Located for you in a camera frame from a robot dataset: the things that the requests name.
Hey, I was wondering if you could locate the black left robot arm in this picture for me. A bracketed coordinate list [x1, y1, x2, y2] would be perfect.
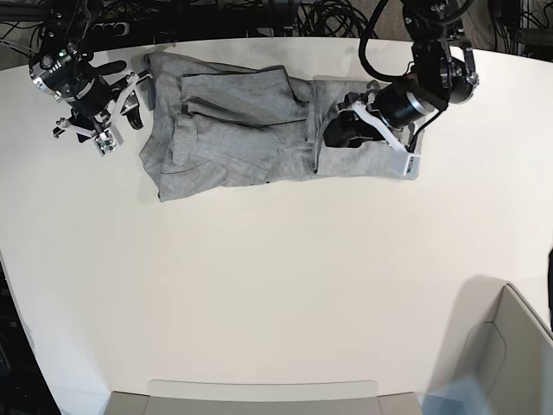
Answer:
[323, 1, 479, 153]

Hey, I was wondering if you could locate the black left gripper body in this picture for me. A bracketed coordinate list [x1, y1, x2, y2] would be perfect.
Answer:
[334, 81, 432, 131]

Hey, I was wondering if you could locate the grey T-shirt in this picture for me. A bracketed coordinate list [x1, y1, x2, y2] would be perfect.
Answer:
[140, 52, 405, 201]

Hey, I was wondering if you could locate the black cable bundle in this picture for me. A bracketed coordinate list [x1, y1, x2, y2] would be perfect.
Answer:
[254, 0, 381, 40]

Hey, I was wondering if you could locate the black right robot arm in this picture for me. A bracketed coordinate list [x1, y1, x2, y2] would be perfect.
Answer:
[29, 1, 149, 140]

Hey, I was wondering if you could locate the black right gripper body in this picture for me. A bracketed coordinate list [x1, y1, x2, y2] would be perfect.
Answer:
[64, 61, 127, 117]

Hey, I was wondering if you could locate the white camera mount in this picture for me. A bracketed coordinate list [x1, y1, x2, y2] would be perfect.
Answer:
[337, 101, 422, 180]
[53, 71, 152, 156]

